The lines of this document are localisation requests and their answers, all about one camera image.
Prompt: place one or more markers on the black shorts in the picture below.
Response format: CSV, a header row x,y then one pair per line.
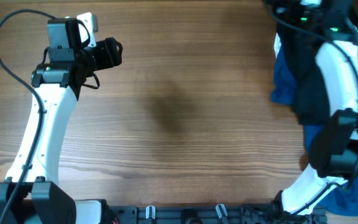
x,y
325,74

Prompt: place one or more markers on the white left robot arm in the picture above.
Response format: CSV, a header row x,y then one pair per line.
x,y
30,192

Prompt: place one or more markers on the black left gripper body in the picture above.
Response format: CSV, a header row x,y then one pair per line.
x,y
102,56

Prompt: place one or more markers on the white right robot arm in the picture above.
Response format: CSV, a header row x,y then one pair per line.
x,y
329,19

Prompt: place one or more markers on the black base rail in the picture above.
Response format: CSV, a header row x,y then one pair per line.
x,y
244,214

